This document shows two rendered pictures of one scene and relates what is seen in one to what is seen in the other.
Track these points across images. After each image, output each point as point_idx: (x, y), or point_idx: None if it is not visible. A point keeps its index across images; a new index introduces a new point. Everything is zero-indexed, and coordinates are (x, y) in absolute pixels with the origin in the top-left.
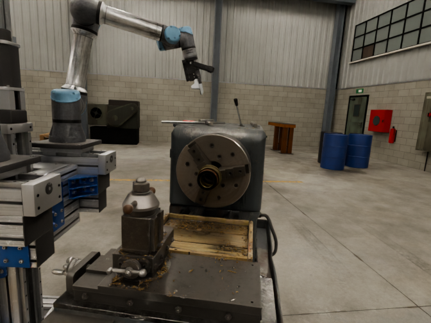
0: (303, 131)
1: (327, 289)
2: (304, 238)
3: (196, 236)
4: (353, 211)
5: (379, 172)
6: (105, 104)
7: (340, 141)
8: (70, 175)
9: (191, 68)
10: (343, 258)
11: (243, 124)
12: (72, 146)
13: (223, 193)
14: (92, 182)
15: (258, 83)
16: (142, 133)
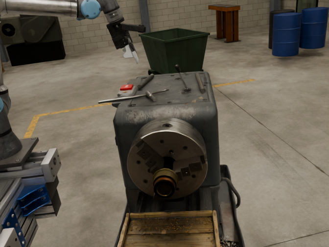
0: (249, 9)
1: (291, 212)
2: (264, 154)
3: (163, 245)
4: (312, 110)
5: None
6: (16, 18)
7: (293, 23)
8: (18, 193)
9: (119, 32)
10: (305, 173)
11: (187, 73)
12: (11, 164)
13: (181, 185)
14: (41, 191)
15: None
16: (66, 43)
